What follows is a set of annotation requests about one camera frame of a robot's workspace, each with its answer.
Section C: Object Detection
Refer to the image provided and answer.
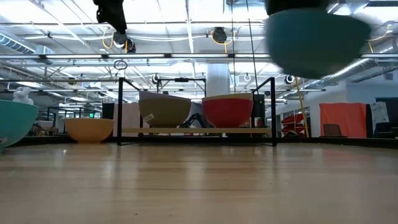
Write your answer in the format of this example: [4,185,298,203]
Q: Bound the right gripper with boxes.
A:
[265,0,331,16]

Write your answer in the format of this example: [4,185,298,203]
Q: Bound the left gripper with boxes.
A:
[92,0,128,35]

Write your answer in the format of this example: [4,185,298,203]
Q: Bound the blue bowl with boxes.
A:
[265,7,373,80]

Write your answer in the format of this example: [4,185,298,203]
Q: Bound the orange bowl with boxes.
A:
[63,118,116,144]

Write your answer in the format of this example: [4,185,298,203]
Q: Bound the pink bowl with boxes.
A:
[201,98,254,129]

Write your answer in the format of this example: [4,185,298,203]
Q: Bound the teal bowl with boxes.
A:
[0,99,40,152]

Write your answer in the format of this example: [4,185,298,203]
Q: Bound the white column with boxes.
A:
[206,63,231,97]

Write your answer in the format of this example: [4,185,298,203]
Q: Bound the pink cloth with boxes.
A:
[112,102,141,138]

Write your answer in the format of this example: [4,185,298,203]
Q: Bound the black rectangular box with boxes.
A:
[252,93,266,127]

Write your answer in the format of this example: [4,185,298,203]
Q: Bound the red storage bins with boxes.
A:
[281,113,307,133]

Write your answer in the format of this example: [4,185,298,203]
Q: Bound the white figure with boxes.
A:
[12,86,34,106]

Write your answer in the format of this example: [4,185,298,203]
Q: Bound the orange cloth panel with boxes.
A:
[319,102,368,139]

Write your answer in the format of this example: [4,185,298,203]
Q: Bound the brown chair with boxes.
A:
[322,123,343,138]

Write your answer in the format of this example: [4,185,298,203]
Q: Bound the white patterned cloth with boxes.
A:
[369,101,390,131]

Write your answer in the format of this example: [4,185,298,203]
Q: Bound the dark blue panel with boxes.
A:
[375,97,398,139]

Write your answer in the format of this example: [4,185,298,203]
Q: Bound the black ceiling cord reel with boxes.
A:
[112,30,137,54]
[212,27,228,44]

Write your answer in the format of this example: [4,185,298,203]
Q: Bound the black hanging cable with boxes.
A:
[230,0,236,94]
[245,0,261,94]

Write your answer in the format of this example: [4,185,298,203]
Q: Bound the silver ventilation duct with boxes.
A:
[306,57,398,90]
[0,32,55,65]

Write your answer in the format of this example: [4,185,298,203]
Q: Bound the yellow cable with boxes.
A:
[294,76,311,138]

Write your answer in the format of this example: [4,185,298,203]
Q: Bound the black frame wooden shelf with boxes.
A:
[116,77,277,147]

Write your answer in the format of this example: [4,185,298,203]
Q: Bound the black table frame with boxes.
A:
[9,136,398,149]

